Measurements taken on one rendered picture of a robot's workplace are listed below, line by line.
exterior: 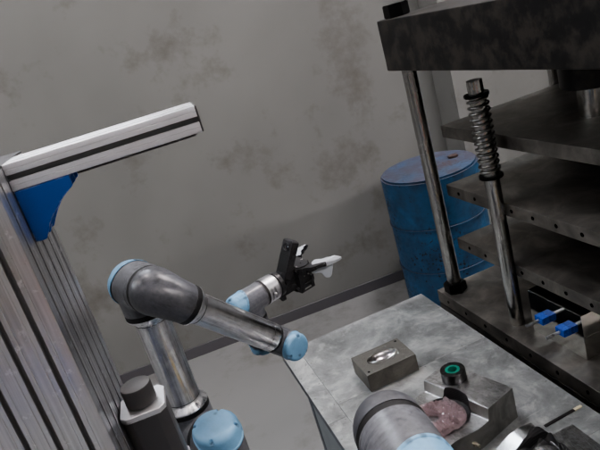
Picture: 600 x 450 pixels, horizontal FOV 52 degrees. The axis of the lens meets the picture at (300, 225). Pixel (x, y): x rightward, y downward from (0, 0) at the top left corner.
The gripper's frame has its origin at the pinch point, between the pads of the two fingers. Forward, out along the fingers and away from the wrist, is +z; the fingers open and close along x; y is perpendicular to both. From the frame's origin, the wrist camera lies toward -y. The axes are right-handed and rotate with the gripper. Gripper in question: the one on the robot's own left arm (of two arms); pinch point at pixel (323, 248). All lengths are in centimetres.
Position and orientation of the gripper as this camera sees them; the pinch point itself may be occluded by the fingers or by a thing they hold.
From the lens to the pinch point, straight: 183.0
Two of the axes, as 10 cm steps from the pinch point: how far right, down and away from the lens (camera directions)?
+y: 1.8, 8.9, 4.2
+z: 7.4, -4.0, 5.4
